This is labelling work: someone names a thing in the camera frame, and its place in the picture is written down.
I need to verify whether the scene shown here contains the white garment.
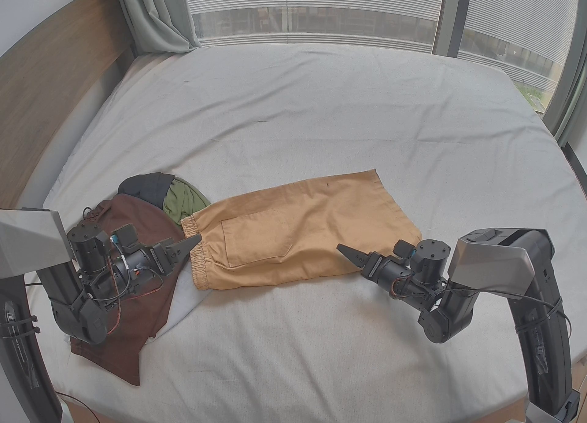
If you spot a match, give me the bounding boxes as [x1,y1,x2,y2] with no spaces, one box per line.
[144,270,215,344]

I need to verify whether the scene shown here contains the window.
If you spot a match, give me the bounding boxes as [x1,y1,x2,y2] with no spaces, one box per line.
[176,0,587,149]

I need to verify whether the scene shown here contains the grey-green curtain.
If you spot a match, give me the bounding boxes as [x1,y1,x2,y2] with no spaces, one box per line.
[109,0,202,55]

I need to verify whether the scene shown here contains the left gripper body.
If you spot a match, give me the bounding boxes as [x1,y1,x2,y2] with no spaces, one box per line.
[115,243,177,286]

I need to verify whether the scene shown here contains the black garment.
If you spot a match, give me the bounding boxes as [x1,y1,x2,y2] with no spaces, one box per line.
[118,174,177,210]

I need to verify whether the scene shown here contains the bed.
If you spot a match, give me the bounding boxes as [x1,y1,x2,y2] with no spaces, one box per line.
[0,0,587,423]

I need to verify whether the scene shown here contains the green garment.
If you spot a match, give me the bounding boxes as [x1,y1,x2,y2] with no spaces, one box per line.
[163,177,212,222]

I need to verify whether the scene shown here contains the black cable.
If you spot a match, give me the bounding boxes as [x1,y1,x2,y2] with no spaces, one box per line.
[447,287,573,344]
[57,393,99,419]

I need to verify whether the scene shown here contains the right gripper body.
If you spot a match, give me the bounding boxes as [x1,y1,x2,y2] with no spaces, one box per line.
[361,251,412,296]

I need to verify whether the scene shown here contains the brown shorts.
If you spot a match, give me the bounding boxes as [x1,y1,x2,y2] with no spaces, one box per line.
[69,194,184,386]

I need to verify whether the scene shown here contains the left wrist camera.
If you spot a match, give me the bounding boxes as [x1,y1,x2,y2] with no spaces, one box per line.
[112,224,140,252]

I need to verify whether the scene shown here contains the tan shorts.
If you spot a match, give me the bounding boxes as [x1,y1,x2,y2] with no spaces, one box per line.
[180,168,423,291]

